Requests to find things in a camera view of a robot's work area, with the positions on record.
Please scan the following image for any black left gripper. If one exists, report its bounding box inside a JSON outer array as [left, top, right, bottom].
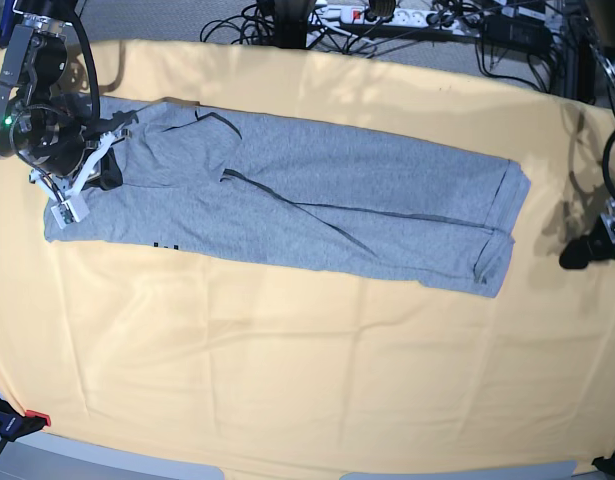
[[559, 199, 615, 270]]

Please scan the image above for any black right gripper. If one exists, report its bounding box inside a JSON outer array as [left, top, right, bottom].
[[71, 130, 125, 193]]

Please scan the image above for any grey t-shirt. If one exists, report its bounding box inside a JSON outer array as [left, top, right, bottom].
[[44, 97, 530, 297]]

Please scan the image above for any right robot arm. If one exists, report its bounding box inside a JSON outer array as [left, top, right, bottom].
[[0, 1, 123, 201]]

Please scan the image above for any yellow table cloth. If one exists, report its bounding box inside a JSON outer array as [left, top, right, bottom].
[[0, 41, 615, 479]]

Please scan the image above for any black power adapter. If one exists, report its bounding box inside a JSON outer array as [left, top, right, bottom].
[[482, 15, 551, 50]]

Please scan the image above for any blue red clamp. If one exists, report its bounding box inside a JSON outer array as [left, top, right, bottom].
[[0, 399, 51, 442]]

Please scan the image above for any white power strip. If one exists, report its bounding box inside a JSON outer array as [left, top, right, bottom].
[[311, 3, 479, 37]]

